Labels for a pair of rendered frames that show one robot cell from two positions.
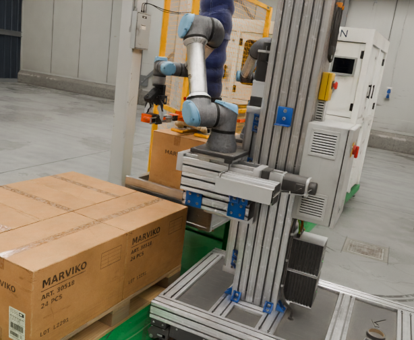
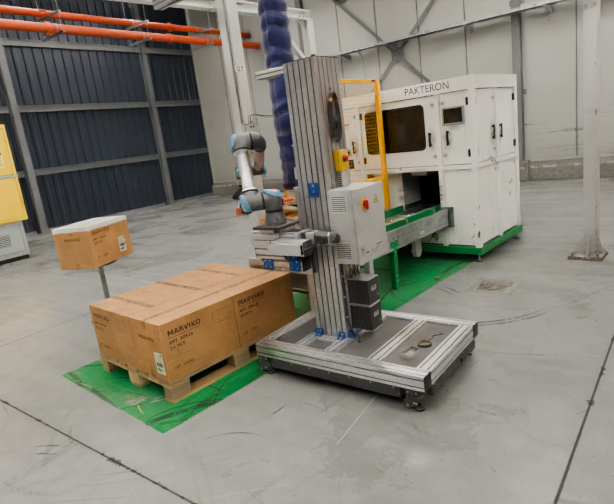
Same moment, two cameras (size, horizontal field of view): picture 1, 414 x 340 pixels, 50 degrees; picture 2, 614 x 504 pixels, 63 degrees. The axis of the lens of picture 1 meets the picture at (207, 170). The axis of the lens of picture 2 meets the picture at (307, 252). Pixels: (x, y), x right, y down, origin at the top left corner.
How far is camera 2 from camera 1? 1.53 m
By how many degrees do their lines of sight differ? 16
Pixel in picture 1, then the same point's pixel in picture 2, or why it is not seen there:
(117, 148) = not seen: hidden behind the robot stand
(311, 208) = (344, 253)
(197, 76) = (244, 177)
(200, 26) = (241, 141)
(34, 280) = (161, 331)
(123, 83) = not seen: hidden behind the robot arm
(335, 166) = (350, 219)
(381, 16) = (561, 29)
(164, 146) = not seen: hidden behind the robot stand
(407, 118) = not seen: outside the picture
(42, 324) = (174, 361)
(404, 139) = not seen: outside the picture
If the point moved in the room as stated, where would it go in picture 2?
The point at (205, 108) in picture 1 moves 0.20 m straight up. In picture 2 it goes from (252, 198) to (247, 167)
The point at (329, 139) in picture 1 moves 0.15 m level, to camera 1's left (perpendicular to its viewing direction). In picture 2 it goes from (341, 200) to (317, 202)
